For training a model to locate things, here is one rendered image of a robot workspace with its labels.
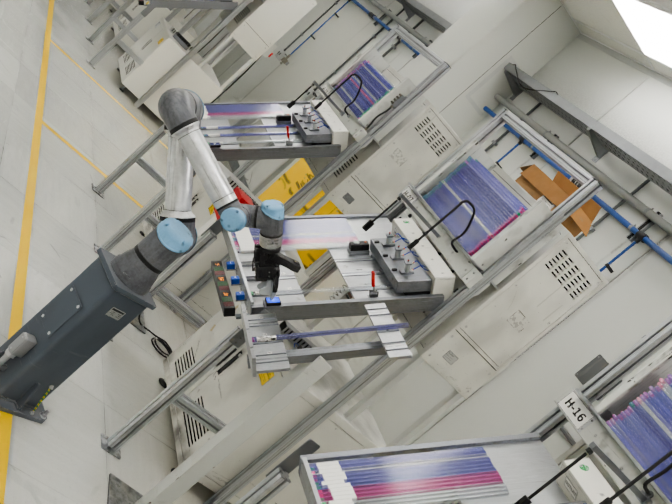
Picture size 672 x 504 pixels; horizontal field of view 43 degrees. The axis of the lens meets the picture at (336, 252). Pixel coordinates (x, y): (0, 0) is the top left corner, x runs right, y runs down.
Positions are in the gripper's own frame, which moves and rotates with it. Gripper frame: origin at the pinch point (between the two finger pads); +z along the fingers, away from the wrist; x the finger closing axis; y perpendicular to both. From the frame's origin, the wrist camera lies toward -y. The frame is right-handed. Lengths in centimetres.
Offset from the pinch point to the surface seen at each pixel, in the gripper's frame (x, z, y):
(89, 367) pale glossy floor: -38, 51, 62
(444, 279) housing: -2, -2, -64
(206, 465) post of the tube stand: 33, 42, 26
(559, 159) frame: -21, -40, -111
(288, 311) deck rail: -0.4, 6.6, -5.9
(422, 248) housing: -25, -3, -63
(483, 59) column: -316, 4, -219
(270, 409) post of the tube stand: 33.1, 21.6, 6.2
